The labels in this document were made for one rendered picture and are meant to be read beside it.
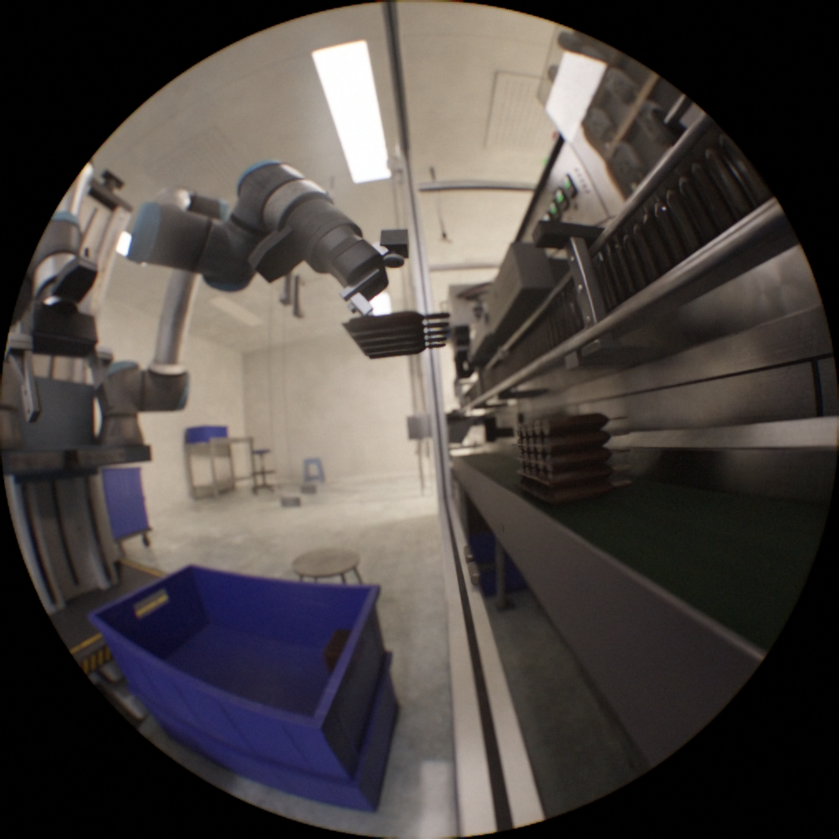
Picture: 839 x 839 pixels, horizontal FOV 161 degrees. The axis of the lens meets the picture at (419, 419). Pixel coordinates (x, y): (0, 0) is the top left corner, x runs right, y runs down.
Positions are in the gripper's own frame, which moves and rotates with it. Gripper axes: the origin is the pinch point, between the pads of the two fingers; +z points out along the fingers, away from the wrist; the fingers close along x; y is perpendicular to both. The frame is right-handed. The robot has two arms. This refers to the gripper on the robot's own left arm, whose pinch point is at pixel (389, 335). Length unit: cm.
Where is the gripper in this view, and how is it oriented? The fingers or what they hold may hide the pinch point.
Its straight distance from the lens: 30.6
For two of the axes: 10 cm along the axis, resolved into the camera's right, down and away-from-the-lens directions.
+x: 0.3, 0.7, 10.0
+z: 6.5, 7.6, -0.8
